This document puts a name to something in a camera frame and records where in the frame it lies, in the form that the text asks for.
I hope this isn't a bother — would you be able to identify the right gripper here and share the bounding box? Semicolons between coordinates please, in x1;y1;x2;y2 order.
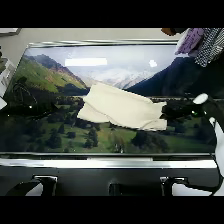
160;100;197;122

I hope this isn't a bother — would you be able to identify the cream garment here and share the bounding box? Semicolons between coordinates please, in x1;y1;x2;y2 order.
76;82;169;132

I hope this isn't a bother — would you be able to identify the purple garment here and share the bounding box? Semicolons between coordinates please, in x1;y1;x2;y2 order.
174;27;205;56

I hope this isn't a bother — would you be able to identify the checked shirt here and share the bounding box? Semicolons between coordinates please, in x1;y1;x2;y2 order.
193;27;224;68

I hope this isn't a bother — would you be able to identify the brown garment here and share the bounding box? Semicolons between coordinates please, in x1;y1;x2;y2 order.
160;27;178;37

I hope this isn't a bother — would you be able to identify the black cable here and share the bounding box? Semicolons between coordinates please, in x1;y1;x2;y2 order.
182;176;224;194

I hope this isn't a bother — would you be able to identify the silver frame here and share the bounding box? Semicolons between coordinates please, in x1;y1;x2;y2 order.
0;151;222;197

